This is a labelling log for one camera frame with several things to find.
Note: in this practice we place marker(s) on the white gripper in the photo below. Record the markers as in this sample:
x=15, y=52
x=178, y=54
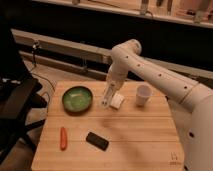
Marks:
x=115, y=79

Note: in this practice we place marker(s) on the black rectangular case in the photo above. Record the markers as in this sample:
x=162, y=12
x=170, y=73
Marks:
x=97, y=141

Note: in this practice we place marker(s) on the orange carrot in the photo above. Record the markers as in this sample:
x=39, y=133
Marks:
x=63, y=138

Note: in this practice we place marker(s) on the green ceramic bowl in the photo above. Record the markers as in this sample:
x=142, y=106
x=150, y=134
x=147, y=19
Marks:
x=77, y=99

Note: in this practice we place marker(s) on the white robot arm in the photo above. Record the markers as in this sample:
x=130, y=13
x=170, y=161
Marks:
x=190, y=94

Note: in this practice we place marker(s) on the white sponge block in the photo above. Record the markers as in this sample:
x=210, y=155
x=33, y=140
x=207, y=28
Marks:
x=117, y=101

